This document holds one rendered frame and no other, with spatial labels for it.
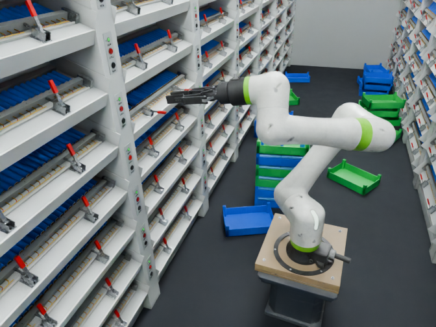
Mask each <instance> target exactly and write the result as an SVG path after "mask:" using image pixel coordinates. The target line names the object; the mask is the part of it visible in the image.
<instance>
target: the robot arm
mask: <svg viewBox="0 0 436 327"><path fill-rule="evenodd" d="M289 93H290V84H289V81H288V79H287V77H286V76H285V75H284V74H282V73H280V72H277V71H270V72H267V73H264V74H261V75H256V76H251V77H237V75H236V73H234V77H233V78H232V79H230V80H229V81H226V82H220V83H218V85H214V86H206V87H200V88H192V89H191V90H186V91H172V92H170V94H171V95H166V96H165V98H166V100H167V103H168V104H175V103H183V104H184V105H185V104H208V101H214V100H218V101H219V102H220V103H221V104H231V105H232V106H239V107H241V106H242V105H251V104H255V105H256V106H257V118H256V134H257V137H258V138H259V140H260V141H261V142H263V143H264V144H266V145H272V146H273V145H292V144H294V145H313V146H312V148H311V149H310V150H309V151H308V153H307V154H306V155H305V156H304V157H303V159H301V161H300V162H299V163H298V164H297V166H296V167H295V168H294V169H293V170H292V171H291V172H290V173H289V174H288V175H287V176H286V177H285V178H284V179H283V180H282V181H281V182H280V183H279V184H278V185H277V186H276V187H275V190H274V200H275V202H276V203H277V205H278V206H279V208H280V209H281V210H282V212H283V213H284V215H285V216H286V217H287V219H288V220H289V222H290V232H289V237H290V241H289V242H288V243H287V246H286V253H287V255H288V257H289V258H290V259H291V260H292V261H294V262H295V263H298V264H301V265H313V264H316V265H317V267H318V268H320V269H323V268H324V267H325V266H326V265H327V263H332V261H331V260H334V259H338V260H341V261H344V262H346V263H350V262H351V258H348V257H346V256H343V255H340V254H338V253H336V252H337V251H336V250H333V249H332V245H329V244H327V243H323V242H322V233H323V228H324V220H325V211H324V208H323V207H322V206H321V205H320V204H319V203H318V202H317V201H316V200H314V199H313V198H311V197H310V196H309V195H308V192H309V190H310V189H311V187H312V186H313V185H314V183H315V181H316V180H317V179H318V177H319V176H320V174H321V173H322V172H323V171H324V169H325V168H326V166H327V165H328V164H329V163H330V162H331V160H332V159H333V158H334V157H335V155H336V154H337V153H338V152H339V151H340V150H341V149H344V150H347V151H352V150H353V151H365V152H383V151H386V150H387V149H389V148H390V147H391V146H392V145H393V143H394V141H395V139H396V131H395V129H394V127H393V126H392V124H391V123H390V122H388V121H386V120H384V119H382V118H380V117H377V116H375V115H373V114H371V113H370V112H368V111H366V110H365V109H364V108H363V107H361V106H360V105H358V104H356V103H344V104H342V105H341V106H339V107H338V108H337V110H336V111H335V112H334V114H333V116H332V118H317V117H303V116H298V115H296V116H294V115H289V110H288V109H289ZM329 259H331V260H329Z"/></svg>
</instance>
